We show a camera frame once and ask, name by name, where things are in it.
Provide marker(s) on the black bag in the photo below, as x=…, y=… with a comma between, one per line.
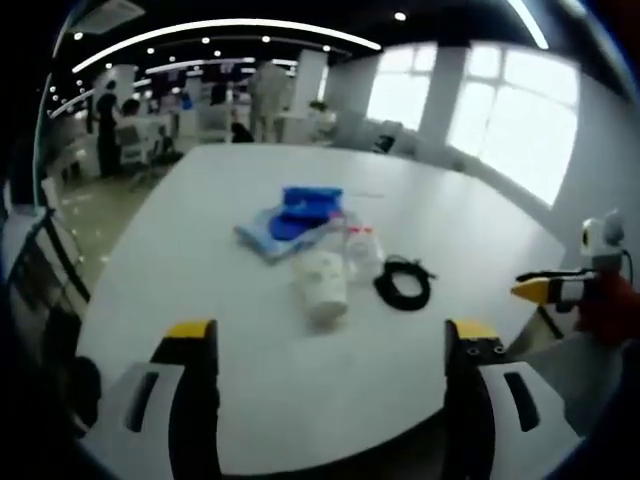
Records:
x=384, y=143

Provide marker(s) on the curved ceiling light strip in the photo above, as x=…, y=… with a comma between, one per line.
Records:
x=225, y=31

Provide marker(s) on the white office chair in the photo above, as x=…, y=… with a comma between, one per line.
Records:
x=131, y=142

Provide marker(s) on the blue white plastic package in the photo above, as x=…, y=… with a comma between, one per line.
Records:
x=270, y=242

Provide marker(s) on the clear bottle red cap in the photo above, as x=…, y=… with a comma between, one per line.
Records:
x=357, y=252
x=372, y=247

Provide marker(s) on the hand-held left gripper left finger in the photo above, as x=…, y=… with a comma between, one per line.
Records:
x=197, y=400

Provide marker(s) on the blue cloth item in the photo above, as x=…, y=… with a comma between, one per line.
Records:
x=310, y=200

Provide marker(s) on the large window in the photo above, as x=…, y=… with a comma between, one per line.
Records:
x=510, y=120

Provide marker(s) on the white paper cup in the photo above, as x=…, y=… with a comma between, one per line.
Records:
x=322, y=285

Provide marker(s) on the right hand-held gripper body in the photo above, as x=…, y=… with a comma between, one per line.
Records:
x=602, y=240

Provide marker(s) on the black office chair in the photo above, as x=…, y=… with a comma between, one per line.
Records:
x=47, y=270

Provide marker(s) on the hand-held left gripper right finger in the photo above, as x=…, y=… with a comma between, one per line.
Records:
x=465, y=400

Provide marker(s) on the potted green plant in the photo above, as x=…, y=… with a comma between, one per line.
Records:
x=320, y=112

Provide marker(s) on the white table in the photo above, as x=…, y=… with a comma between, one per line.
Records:
x=210, y=280

